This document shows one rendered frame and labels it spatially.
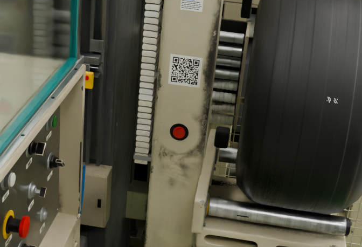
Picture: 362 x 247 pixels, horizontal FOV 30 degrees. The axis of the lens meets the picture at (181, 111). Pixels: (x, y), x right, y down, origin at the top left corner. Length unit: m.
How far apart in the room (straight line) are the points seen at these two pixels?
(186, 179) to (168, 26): 0.40
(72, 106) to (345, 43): 0.59
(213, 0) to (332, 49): 0.29
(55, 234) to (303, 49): 0.67
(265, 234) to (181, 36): 0.51
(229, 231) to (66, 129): 0.47
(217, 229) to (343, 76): 0.50
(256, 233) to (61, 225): 0.46
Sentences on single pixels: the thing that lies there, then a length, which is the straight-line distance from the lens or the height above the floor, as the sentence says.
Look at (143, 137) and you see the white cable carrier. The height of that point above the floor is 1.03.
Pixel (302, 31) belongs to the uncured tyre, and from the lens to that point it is 1.43.
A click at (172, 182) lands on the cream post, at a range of 1.71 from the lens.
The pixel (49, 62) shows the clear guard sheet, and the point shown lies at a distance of 1.28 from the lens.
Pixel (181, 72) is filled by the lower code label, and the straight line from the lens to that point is 1.58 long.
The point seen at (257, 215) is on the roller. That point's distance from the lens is 1.65.
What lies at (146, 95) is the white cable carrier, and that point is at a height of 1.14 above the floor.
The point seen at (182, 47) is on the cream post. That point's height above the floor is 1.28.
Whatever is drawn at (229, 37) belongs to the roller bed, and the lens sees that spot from 1.97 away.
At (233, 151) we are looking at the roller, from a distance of 1.89.
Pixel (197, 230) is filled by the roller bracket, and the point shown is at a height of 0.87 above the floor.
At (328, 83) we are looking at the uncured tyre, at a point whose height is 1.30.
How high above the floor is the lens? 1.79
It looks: 24 degrees down
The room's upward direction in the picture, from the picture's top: 6 degrees clockwise
